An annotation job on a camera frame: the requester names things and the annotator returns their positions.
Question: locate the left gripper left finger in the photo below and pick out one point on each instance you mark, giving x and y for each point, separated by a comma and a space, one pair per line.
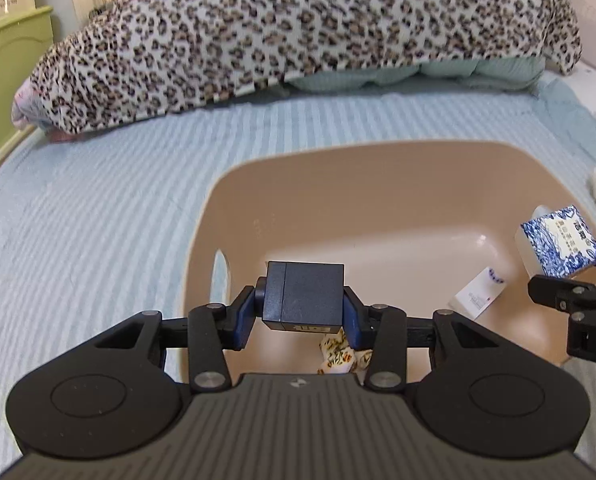
214, 328

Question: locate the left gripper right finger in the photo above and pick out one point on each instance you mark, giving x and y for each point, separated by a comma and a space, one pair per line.
383, 330

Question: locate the blue white tissue pack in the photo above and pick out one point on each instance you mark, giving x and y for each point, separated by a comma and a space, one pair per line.
556, 243

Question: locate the floral yellow scrunchie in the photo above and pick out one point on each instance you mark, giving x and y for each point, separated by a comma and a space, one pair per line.
339, 357

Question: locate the black cube box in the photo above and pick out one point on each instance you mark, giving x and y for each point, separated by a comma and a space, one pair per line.
301, 296

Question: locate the white small carton box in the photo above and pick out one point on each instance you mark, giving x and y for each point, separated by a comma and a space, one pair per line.
475, 297

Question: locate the beige plastic storage basket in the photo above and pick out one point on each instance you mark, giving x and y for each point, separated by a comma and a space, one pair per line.
411, 222

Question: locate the teal quilted comforter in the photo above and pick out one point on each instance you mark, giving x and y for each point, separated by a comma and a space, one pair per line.
498, 73

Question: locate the pink floral pillow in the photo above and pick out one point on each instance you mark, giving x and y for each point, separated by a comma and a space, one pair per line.
27, 110

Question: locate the leopard print blanket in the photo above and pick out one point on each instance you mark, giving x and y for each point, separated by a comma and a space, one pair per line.
146, 58

